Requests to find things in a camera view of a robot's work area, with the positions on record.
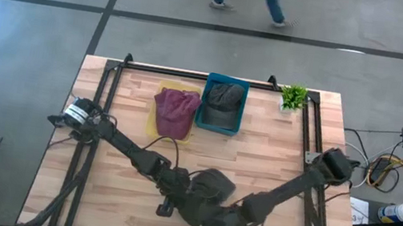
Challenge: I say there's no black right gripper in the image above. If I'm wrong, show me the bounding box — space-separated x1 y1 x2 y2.
197 197 255 226

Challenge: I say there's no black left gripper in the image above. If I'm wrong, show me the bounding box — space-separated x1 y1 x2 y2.
151 165 210 226

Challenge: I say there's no dark grey cap hat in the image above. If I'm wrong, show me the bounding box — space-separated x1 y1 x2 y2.
187 164 240 207
199 79 247 132

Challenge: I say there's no maroon pink cap hat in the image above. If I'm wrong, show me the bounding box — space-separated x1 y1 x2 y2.
147 85 204 143

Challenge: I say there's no yellow translucent plastic bin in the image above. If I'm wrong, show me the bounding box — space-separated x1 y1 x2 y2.
143 77 205 146

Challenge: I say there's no blue plastic bin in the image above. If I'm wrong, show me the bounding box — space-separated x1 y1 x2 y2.
192 70 252 139

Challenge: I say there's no green potted plant white pot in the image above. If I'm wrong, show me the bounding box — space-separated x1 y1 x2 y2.
276 81 311 117

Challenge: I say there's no white paper sheet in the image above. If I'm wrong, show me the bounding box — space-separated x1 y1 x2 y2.
345 196 377 226

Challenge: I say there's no black power adapter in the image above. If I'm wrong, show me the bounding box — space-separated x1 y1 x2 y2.
371 156 393 184

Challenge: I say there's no blue white spray canister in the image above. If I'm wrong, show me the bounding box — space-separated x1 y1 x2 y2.
376 199 403 226

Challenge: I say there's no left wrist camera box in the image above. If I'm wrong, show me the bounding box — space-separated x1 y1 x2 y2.
155 197 176 220

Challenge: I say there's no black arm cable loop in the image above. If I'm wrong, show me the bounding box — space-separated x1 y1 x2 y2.
139 131 183 167

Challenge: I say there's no black aluminium table frame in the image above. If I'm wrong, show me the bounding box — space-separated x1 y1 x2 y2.
47 44 364 226

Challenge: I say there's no white cable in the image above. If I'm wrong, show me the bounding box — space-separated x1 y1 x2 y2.
337 142 375 192

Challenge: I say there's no coiled yellow cable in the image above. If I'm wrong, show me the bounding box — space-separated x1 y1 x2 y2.
365 153 403 191

